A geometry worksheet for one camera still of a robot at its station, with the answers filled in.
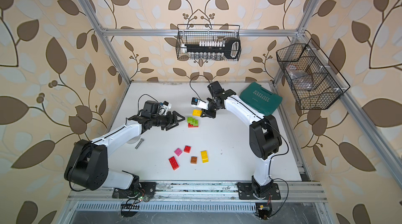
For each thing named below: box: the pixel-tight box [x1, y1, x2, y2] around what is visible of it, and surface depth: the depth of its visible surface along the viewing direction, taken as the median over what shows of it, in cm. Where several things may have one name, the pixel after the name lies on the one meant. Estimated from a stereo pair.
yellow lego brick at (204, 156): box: [200, 150, 209, 164], surface depth 86 cm
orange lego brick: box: [190, 155, 198, 164], surface depth 84 cm
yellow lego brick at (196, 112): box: [192, 109, 203, 117], surface depth 88 cm
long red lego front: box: [168, 155, 180, 171], surface depth 84 cm
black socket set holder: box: [181, 38, 241, 60], surface depth 86 cm
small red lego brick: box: [183, 145, 192, 154], surface depth 88 cm
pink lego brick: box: [173, 147, 183, 157], surface depth 88 cm
